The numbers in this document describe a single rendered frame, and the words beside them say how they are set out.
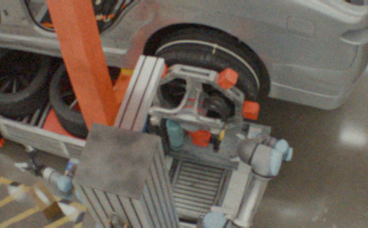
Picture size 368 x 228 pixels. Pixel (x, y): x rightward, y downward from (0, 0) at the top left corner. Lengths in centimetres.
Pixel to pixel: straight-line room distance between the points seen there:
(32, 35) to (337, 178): 250
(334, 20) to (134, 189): 153
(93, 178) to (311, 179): 249
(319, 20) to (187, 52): 83
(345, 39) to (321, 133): 148
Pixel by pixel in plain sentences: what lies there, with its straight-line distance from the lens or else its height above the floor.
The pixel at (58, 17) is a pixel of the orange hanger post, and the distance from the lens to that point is 269.
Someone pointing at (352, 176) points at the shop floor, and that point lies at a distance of 423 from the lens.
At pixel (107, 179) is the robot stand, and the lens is 191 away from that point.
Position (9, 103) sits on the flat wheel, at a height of 49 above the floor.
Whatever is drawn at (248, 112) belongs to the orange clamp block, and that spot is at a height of 88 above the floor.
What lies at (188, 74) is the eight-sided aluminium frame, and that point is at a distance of 323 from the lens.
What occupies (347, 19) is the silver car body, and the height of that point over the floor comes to 161.
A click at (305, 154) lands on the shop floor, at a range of 426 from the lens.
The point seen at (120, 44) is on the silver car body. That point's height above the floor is 97.
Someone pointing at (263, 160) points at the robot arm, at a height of 132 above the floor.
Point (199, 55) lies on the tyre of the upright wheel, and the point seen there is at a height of 118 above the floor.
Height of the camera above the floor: 369
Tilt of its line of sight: 56 degrees down
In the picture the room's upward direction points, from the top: 8 degrees counter-clockwise
